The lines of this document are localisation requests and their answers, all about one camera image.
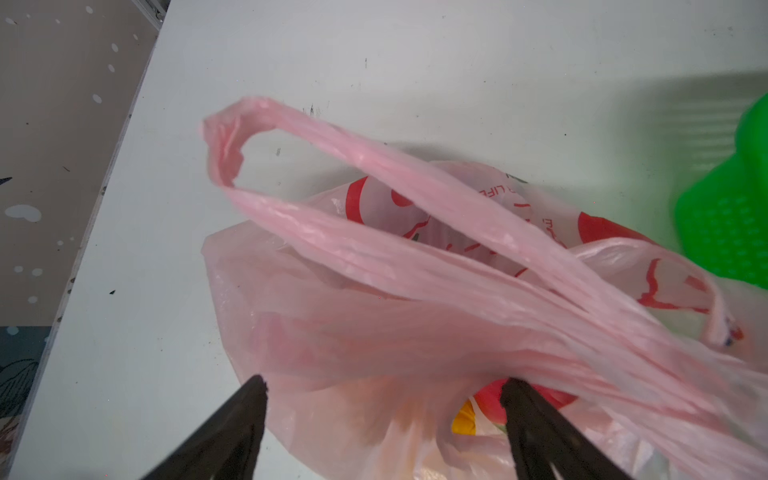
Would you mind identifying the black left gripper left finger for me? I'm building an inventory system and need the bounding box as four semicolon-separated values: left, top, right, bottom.
144;375;268;480

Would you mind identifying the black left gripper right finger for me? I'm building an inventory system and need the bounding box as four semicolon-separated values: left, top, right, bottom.
500;378;630;480

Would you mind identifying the yellow fruit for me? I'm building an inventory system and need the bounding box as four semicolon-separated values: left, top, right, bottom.
451;400;477;436

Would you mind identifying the pink plastic bag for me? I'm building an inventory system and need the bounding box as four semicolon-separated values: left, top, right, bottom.
202;97;767;479

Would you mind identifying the green plastic basket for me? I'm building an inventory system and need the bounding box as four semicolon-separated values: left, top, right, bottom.
673;97;767;288

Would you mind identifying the red fruit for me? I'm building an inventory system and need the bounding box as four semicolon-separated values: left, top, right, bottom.
473;380;577;425

